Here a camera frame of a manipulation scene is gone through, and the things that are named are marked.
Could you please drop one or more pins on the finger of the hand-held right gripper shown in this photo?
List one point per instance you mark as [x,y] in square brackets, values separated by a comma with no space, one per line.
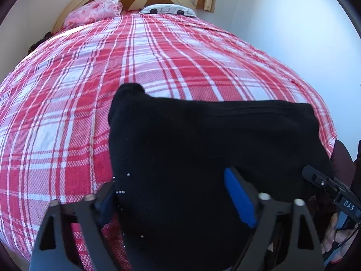
[321,180]

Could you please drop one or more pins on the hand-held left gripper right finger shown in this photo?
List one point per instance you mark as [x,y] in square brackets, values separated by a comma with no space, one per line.
[239,197]

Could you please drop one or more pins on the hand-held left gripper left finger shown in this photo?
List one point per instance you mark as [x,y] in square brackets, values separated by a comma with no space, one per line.
[105,206]

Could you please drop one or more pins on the black pants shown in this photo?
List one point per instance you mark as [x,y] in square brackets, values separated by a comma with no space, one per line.
[197,146]

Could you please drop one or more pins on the person's right hand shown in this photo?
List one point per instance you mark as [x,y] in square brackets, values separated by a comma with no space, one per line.
[328,237]

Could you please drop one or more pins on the person's dark clothing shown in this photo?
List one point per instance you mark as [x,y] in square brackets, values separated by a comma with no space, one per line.
[342,158]

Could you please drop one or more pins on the red plaid bed sheet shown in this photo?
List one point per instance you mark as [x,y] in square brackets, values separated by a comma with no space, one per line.
[112,56]

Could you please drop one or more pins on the dark cloth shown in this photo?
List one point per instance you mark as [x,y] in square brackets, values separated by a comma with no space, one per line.
[39,41]

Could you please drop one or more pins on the pink floral pillow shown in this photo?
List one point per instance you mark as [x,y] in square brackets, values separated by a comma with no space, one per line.
[93,11]

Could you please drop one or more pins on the white patterned pillow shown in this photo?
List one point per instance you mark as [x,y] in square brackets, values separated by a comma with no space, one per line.
[166,9]

